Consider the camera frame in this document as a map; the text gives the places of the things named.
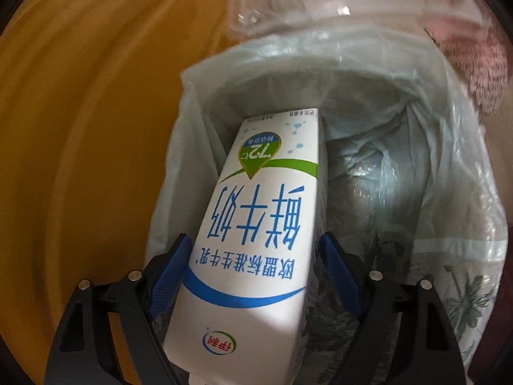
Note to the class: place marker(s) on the plastic-lined trash bin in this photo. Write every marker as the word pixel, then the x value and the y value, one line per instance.
pixel 400 176

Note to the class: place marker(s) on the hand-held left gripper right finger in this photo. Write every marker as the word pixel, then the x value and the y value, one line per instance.
pixel 340 272

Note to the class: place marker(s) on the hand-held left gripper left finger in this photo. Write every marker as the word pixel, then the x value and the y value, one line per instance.
pixel 172 272

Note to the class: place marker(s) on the pink fuzzy pajamas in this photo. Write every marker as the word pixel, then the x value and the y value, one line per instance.
pixel 477 72

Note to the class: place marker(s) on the white milk carton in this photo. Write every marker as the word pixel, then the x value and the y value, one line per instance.
pixel 248 248

